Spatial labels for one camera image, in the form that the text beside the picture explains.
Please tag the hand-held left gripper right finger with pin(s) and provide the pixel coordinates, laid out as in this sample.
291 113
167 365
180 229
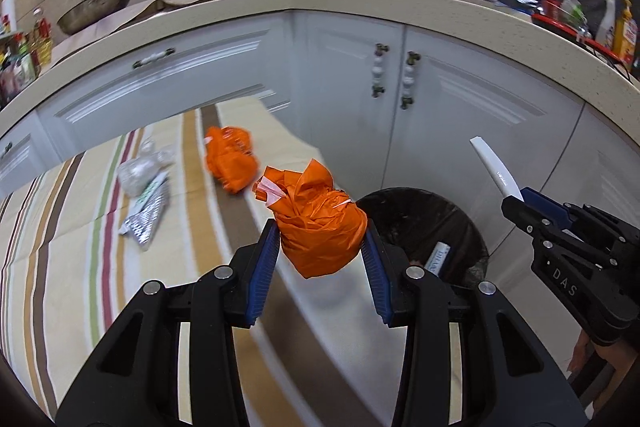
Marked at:
377 277

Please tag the silver blister pack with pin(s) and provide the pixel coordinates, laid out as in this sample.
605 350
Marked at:
145 224

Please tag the red dish rack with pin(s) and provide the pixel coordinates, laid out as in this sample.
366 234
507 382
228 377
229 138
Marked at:
555 22

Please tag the white spray bottle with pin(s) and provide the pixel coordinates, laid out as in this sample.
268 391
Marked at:
607 22

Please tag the orange plastic bag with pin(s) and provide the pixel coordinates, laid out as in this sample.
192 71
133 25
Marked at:
232 162
320 227

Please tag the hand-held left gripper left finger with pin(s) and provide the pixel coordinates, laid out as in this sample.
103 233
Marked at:
262 272

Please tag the person's right hand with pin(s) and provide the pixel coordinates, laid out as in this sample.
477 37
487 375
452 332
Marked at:
581 352

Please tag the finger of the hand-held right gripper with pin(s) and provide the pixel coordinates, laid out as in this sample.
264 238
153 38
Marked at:
545 203
525 217

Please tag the yellow cooking oil bottle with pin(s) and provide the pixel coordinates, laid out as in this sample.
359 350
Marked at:
42 39

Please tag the long white powder packet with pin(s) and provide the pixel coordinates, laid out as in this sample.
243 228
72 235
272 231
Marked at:
439 259

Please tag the cluster of condiment bottles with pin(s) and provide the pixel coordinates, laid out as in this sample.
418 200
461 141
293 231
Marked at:
15 67

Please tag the yellow detergent bottle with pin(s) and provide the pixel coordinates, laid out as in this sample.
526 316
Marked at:
626 32

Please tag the clear crumpled plastic bag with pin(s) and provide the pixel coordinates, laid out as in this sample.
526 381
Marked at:
137 169

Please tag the black trash bin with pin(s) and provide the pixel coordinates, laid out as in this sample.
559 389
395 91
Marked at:
415 217

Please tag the white kitchen cabinet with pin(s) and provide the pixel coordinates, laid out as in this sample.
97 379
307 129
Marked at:
475 107

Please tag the metal wok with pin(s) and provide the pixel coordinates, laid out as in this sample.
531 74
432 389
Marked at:
95 14

